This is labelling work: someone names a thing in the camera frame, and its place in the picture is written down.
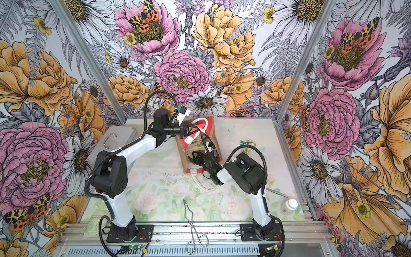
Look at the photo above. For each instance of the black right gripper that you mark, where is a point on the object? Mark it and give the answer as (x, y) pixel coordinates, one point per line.
(199, 156)

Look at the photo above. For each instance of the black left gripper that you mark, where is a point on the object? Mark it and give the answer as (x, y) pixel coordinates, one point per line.
(185, 129)

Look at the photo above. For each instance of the burlap tote bag red trim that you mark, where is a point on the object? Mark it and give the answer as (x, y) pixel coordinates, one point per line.
(202, 138)

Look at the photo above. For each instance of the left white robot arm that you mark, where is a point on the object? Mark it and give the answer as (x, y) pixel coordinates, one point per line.
(109, 177)

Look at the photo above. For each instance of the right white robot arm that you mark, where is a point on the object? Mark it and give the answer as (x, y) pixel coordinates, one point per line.
(249, 175)

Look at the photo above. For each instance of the silver aluminium case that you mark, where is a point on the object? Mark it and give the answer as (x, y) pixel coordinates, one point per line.
(115, 137)

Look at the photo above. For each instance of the metal tweezers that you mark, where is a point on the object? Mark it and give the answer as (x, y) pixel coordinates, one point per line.
(278, 193)

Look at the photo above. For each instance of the metal tongs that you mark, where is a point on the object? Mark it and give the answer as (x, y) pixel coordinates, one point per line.
(202, 239)

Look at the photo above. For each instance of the white plastic bottle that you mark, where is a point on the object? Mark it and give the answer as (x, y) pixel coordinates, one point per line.
(289, 206)

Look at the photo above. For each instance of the green patterned packet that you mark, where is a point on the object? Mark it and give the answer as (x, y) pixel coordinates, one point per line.
(94, 221)

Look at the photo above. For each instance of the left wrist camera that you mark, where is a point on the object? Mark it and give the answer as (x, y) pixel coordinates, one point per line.
(183, 112)

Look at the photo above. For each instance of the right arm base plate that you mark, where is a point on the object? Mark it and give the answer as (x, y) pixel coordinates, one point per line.
(255, 232)

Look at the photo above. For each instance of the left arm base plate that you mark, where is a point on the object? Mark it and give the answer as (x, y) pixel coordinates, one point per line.
(139, 233)

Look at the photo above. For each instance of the aluminium front rail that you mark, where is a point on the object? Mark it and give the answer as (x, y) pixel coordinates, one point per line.
(181, 233)

